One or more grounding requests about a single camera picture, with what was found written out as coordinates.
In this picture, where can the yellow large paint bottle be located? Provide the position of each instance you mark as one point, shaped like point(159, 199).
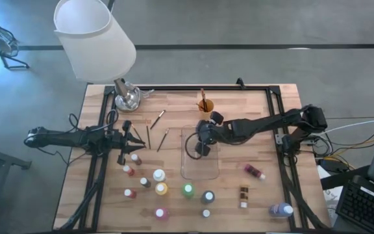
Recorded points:
point(161, 188)

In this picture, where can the black keyboard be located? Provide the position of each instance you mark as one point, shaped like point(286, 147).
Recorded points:
point(365, 208)

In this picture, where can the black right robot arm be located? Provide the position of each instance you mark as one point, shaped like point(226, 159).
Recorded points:
point(271, 123)

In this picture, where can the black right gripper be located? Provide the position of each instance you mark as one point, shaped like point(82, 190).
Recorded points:
point(206, 133)

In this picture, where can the clear plastic wrap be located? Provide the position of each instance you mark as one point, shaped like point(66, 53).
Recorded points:
point(144, 93)

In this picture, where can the blue large paint bottle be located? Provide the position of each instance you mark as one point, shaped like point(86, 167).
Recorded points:
point(279, 210)

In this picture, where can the black desk bar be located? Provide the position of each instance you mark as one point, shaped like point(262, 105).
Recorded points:
point(343, 180)

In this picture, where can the black clamp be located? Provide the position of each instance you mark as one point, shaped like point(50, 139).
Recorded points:
point(240, 83)

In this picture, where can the grey side table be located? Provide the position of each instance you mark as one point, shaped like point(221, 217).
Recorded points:
point(2, 157)

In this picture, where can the red small paint bottle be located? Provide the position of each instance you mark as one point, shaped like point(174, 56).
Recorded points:
point(129, 170)
point(130, 193)

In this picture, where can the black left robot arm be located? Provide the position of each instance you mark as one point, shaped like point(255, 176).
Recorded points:
point(63, 139)

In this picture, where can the white large paint bottle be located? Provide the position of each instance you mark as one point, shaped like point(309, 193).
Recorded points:
point(158, 175)

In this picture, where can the white lamp shade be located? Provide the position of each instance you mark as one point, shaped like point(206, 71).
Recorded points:
point(93, 48)

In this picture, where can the magenta small paint bottle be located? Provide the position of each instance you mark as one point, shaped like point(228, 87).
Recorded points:
point(252, 169)

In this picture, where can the chrome lamp base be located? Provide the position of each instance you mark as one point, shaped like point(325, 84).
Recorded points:
point(128, 100)

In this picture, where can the green large paint bottle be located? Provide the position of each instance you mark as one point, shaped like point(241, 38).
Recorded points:
point(188, 190)

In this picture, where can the reddish brown small paint bottle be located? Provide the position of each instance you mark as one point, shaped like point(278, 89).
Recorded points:
point(136, 159)

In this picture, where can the light purple small paint bottle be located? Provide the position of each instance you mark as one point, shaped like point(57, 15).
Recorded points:
point(206, 213)

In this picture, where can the clear plastic bin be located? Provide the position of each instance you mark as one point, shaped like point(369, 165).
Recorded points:
point(203, 169)

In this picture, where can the white paper sheet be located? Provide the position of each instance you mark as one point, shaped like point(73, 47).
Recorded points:
point(331, 195)

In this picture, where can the dark umber small paint bottle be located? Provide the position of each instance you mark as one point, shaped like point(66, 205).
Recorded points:
point(145, 182)

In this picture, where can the orange plastic cup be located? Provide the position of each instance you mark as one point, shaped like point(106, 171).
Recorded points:
point(209, 105)

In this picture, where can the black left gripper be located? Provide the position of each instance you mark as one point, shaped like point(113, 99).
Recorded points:
point(120, 143)

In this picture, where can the grey metal mounting plate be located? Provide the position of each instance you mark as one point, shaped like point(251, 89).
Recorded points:
point(278, 139)

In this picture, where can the teal large paint bottle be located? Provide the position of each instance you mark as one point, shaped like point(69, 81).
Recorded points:
point(208, 197)

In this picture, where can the pink large paint bottle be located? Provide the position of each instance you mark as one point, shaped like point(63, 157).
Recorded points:
point(162, 214)

